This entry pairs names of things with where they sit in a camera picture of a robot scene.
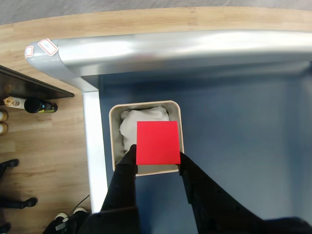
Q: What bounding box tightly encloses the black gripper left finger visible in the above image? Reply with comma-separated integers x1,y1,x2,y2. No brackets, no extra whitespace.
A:
97,143,140,215

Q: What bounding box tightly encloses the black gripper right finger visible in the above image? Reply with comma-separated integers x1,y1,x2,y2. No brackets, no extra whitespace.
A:
178,151,267,234

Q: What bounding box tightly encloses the red cube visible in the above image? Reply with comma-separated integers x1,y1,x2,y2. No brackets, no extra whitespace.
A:
136,120,181,166

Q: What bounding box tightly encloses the beige open box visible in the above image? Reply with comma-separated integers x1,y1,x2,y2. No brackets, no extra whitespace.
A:
108,99,185,177

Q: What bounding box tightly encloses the black white shoe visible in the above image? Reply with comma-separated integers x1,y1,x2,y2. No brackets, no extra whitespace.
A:
72,206,88,220
55,212,70,231

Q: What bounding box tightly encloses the white crumpled cloth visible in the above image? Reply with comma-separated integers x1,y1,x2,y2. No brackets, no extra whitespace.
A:
119,106,170,154

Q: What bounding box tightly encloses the grey table mat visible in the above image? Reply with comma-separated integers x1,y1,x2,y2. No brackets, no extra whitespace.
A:
97,60,312,234

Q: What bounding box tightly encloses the black office chair base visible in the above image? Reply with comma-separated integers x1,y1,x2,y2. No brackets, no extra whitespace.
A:
0,158,39,234

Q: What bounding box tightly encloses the black spray can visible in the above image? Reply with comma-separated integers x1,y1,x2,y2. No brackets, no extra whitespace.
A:
23,97,58,114

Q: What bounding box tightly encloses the white bottle with gold cap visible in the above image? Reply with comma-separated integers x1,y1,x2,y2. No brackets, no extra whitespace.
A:
2,96,26,108

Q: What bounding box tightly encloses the dark brown cabinet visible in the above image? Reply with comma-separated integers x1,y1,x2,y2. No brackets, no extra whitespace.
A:
0,64,75,106

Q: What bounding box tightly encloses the white red-edged sticker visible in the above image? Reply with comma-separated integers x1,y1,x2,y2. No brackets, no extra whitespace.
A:
24,45,35,59
38,39,59,56

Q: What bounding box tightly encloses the thin black floor cable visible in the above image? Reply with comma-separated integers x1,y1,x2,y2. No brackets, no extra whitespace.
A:
73,194,90,213

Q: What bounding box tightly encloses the silver metal table frame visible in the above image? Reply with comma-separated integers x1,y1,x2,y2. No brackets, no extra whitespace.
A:
24,29,312,214

